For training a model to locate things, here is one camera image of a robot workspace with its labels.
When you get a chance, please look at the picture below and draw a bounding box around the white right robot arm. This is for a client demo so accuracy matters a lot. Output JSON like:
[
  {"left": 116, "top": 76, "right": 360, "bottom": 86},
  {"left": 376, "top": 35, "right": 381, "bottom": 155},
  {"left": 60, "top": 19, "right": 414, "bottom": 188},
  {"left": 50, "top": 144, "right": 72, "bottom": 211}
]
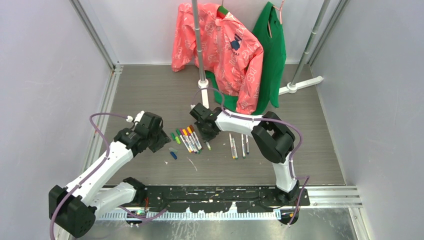
[{"left": 189, "top": 103, "right": 299, "bottom": 206}]

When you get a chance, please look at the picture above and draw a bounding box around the left rack pole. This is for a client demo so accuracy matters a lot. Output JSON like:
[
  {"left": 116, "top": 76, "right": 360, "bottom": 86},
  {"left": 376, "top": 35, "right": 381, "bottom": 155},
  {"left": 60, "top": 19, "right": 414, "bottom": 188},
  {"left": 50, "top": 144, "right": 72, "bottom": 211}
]
[{"left": 191, "top": 0, "right": 209, "bottom": 88}]

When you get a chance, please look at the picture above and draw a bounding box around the pink printed jacket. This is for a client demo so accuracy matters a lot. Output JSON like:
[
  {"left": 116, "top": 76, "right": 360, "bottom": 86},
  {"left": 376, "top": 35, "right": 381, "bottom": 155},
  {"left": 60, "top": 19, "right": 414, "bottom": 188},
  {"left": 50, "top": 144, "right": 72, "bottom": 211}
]
[{"left": 171, "top": 3, "right": 264, "bottom": 115}]

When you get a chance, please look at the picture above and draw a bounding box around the blue pen cap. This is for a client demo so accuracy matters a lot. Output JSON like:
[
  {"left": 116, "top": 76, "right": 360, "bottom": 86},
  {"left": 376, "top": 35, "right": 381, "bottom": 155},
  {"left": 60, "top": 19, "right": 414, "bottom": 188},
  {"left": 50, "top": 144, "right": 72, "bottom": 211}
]
[{"left": 170, "top": 151, "right": 178, "bottom": 160}]

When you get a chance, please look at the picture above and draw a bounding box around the green hanging shirt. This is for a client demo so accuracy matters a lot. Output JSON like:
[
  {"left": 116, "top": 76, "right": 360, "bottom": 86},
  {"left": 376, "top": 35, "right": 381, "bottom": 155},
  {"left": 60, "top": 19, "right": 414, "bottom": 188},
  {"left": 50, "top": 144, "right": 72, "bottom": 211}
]
[{"left": 205, "top": 2, "right": 286, "bottom": 115}]

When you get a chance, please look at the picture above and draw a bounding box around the clear pen cap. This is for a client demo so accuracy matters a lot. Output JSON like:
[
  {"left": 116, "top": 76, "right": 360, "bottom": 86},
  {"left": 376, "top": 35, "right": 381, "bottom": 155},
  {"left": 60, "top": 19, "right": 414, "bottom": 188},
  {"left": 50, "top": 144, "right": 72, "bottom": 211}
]
[{"left": 168, "top": 147, "right": 178, "bottom": 154}]

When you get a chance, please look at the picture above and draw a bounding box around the dark green cap marker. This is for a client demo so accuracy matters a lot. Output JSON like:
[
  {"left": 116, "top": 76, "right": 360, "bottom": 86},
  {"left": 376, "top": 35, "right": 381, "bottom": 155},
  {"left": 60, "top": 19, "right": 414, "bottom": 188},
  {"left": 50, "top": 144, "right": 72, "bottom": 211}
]
[{"left": 245, "top": 135, "right": 250, "bottom": 155}]

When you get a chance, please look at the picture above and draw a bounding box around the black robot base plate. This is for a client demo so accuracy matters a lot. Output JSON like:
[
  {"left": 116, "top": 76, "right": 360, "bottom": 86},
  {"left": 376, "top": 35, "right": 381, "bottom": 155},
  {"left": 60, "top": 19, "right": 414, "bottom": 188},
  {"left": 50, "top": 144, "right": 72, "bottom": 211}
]
[{"left": 123, "top": 185, "right": 311, "bottom": 224}]

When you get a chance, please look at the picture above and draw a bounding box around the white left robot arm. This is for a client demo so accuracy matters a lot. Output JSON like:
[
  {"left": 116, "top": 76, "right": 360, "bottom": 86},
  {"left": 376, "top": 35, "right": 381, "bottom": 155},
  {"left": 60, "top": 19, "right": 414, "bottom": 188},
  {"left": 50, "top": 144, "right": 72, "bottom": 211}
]
[{"left": 48, "top": 111, "right": 171, "bottom": 240}]

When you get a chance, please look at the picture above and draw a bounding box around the white left rack foot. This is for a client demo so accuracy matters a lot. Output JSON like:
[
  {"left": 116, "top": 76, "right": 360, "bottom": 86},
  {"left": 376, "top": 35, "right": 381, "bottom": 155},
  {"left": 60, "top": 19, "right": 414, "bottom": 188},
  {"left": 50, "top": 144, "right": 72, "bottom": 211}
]
[{"left": 198, "top": 79, "right": 210, "bottom": 109}]

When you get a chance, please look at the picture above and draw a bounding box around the dark green pen cap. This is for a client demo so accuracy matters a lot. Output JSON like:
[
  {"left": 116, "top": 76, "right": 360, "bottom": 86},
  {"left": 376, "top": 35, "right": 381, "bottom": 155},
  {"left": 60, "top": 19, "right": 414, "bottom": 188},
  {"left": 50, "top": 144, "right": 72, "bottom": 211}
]
[{"left": 170, "top": 132, "right": 176, "bottom": 141}]

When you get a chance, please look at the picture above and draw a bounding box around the rack pole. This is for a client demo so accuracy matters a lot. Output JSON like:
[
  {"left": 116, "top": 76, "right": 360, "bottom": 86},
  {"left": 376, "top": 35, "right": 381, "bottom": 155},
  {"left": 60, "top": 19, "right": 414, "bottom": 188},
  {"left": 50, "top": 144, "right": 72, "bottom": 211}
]
[
  {"left": 191, "top": 0, "right": 209, "bottom": 88},
  {"left": 289, "top": 0, "right": 330, "bottom": 87}
]

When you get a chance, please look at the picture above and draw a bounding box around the brown cap marker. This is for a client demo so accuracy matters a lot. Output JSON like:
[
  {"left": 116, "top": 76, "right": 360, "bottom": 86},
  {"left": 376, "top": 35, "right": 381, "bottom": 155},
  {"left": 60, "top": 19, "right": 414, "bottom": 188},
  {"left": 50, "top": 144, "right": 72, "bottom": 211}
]
[{"left": 189, "top": 125, "right": 203, "bottom": 150}]

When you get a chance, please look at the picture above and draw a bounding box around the right rack pole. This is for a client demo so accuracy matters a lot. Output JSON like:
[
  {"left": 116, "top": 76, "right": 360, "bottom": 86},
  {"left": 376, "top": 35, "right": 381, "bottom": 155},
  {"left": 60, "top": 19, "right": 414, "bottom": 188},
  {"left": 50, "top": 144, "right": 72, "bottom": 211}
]
[{"left": 289, "top": 0, "right": 330, "bottom": 87}]

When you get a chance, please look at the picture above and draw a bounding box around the pink clothes hanger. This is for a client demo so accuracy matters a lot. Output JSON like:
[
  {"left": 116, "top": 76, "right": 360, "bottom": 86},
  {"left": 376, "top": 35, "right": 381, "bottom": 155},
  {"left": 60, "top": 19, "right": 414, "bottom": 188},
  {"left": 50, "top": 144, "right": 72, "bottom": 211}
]
[{"left": 267, "top": 0, "right": 285, "bottom": 38}]

